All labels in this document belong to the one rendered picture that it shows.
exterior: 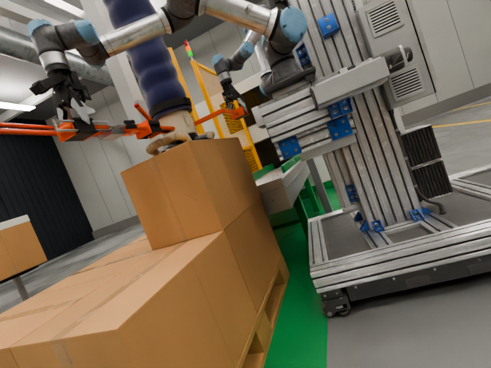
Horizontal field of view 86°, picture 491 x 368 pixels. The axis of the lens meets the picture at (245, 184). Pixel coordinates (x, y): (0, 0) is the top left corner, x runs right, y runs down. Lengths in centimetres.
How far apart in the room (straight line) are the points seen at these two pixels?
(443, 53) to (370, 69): 1071
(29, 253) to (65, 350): 190
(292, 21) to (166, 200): 88
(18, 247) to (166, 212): 163
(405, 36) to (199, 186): 110
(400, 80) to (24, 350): 161
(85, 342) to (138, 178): 73
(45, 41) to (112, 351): 92
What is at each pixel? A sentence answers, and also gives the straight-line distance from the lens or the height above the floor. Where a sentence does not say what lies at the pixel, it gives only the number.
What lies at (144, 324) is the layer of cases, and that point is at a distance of 73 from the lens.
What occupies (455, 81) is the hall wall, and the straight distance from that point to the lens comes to 1181.
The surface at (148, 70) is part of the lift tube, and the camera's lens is 150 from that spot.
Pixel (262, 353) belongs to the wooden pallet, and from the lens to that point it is 128.
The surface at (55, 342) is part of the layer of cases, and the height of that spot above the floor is 54.
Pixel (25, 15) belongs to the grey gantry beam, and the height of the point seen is 311.
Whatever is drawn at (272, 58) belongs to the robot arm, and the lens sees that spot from 128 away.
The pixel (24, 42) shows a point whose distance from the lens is 808.
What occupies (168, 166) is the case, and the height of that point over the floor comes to 88.
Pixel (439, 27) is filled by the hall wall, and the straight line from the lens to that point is 1198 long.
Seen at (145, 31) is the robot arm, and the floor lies 139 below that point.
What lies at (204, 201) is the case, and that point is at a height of 69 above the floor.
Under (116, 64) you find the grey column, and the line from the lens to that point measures 321.
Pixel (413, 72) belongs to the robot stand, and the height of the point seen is 88.
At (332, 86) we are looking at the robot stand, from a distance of 110.
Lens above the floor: 77
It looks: 4 degrees down
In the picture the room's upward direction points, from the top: 21 degrees counter-clockwise
